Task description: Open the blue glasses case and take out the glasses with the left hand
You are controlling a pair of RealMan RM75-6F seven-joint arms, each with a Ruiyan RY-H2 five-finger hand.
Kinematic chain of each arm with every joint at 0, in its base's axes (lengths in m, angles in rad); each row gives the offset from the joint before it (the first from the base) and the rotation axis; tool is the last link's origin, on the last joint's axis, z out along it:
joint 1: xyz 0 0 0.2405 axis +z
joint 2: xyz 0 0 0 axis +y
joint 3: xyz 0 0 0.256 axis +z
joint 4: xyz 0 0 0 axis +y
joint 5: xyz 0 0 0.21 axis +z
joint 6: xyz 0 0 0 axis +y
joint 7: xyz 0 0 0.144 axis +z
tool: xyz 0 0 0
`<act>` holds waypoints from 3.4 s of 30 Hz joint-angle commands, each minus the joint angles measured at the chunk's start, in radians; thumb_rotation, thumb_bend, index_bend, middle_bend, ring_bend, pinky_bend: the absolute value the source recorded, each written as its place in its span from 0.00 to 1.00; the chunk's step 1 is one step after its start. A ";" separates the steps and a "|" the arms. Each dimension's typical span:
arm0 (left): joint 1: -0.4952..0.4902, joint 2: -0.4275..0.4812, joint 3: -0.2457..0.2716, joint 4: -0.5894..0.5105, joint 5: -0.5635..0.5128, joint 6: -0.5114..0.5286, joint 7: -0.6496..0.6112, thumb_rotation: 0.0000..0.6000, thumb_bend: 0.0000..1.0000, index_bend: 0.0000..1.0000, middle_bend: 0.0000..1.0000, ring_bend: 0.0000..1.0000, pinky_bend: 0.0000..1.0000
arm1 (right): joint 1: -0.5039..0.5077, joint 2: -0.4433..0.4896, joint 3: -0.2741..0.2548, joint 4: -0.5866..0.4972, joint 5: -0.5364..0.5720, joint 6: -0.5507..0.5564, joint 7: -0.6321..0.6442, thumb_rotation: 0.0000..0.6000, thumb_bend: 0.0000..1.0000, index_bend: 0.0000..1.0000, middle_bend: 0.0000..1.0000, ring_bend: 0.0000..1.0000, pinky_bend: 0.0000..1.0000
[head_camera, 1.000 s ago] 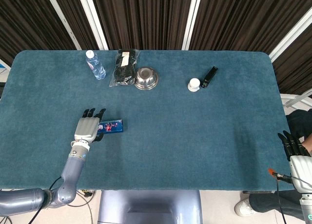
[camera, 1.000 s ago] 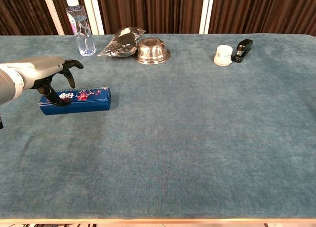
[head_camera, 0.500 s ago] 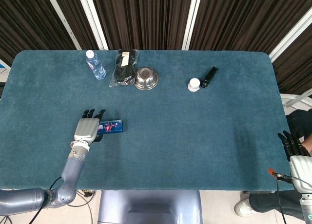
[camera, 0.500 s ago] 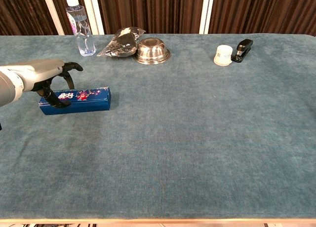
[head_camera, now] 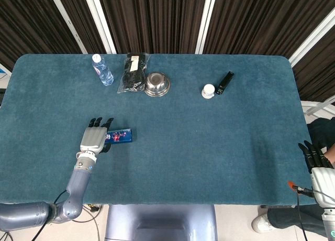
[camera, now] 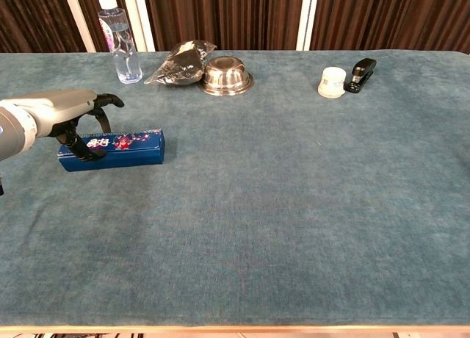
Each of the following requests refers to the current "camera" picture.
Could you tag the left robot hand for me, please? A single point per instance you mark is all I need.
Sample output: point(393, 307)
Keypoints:
point(66, 108)

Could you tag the black remote device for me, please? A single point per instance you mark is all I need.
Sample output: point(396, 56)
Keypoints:
point(361, 71)

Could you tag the blue glasses case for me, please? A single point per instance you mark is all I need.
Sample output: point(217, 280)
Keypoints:
point(136, 152)

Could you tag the white frame post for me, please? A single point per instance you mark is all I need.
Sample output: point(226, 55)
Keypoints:
point(79, 18)
point(307, 18)
point(139, 18)

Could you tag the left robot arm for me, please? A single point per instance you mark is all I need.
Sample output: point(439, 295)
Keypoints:
point(14, 128)

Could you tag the dark brown curtain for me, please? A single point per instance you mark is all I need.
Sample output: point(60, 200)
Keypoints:
point(227, 14)

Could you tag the plastic bag with black cloth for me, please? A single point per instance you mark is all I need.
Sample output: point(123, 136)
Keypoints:
point(180, 68)

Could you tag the small white jar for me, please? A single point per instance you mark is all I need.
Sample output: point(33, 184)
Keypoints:
point(332, 82)

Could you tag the clear plastic water bottle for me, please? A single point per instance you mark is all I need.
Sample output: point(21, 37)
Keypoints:
point(125, 55)

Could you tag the stainless steel bowl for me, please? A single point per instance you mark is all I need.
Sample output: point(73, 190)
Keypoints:
point(225, 77)

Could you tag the blue table cloth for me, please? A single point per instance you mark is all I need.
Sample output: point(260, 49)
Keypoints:
point(257, 205)

